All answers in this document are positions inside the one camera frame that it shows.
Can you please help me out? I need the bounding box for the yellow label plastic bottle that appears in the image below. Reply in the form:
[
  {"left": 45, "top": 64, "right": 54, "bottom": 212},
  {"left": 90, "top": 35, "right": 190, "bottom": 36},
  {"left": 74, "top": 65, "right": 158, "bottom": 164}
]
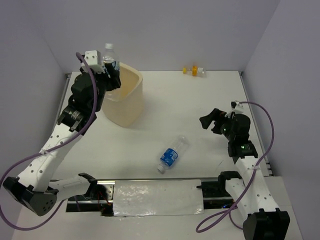
[{"left": 182, "top": 65, "right": 206, "bottom": 78}]

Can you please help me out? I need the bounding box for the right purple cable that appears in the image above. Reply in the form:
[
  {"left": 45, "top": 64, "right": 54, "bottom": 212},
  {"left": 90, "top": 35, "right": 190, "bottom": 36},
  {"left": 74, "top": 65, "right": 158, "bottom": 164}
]
[{"left": 195, "top": 101, "right": 275, "bottom": 233}]

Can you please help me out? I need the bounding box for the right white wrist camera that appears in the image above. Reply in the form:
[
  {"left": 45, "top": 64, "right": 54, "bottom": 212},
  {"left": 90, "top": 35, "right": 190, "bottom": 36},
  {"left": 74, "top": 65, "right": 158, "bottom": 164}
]
[{"left": 225, "top": 100, "right": 244, "bottom": 118}]

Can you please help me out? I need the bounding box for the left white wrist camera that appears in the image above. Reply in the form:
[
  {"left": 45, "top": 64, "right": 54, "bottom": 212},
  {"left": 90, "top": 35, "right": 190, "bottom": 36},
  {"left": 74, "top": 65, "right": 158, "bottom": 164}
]
[{"left": 84, "top": 50, "right": 105, "bottom": 74}]

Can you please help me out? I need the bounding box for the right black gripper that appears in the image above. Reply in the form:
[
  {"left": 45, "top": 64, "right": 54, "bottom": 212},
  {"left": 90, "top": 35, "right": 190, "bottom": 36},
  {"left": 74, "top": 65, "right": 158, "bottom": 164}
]
[{"left": 199, "top": 108, "right": 235, "bottom": 141}]

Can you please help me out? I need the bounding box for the blue label plastic bottle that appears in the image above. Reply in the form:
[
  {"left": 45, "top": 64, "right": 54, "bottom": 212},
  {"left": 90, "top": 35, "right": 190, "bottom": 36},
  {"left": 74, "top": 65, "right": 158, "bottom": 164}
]
[{"left": 157, "top": 135, "right": 190, "bottom": 174}]

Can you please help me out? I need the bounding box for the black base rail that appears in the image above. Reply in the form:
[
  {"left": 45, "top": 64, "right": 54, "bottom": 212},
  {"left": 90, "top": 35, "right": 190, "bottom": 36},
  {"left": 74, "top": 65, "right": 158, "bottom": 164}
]
[{"left": 66, "top": 177, "right": 234, "bottom": 217}]

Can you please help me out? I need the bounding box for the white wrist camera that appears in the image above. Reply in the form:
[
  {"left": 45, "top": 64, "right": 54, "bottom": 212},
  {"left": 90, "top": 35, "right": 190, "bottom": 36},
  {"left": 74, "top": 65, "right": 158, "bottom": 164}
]
[
  {"left": 225, "top": 100, "right": 244, "bottom": 118},
  {"left": 84, "top": 50, "right": 105, "bottom": 74}
]

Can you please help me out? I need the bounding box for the green label plastic bottle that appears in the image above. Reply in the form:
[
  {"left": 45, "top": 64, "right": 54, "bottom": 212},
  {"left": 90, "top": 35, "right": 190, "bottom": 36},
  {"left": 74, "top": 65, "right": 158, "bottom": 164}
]
[{"left": 102, "top": 43, "right": 120, "bottom": 77}]

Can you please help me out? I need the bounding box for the cream plastic bin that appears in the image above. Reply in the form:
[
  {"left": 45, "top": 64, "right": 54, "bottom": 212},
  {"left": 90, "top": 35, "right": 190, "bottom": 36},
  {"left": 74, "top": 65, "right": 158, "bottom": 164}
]
[{"left": 101, "top": 62, "right": 144, "bottom": 128}]

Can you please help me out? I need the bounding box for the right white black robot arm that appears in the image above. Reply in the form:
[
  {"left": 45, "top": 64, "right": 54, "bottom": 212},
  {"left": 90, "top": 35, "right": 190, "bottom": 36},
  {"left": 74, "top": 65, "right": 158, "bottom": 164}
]
[{"left": 196, "top": 108, "right": 291, "bottom": 240}]

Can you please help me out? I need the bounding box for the silver foil sheet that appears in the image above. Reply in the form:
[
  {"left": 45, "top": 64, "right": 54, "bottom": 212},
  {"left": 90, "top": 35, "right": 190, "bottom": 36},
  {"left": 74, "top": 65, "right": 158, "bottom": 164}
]
[{"left": 113, "top": 179, "right": 204, "bottom": 217}]

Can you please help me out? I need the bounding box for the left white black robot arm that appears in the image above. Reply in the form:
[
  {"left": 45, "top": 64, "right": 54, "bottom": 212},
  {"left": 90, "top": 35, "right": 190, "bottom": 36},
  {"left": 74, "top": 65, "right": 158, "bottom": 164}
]
[{"left": 3, "top": 62, "right": 121, "bottom": 217}]

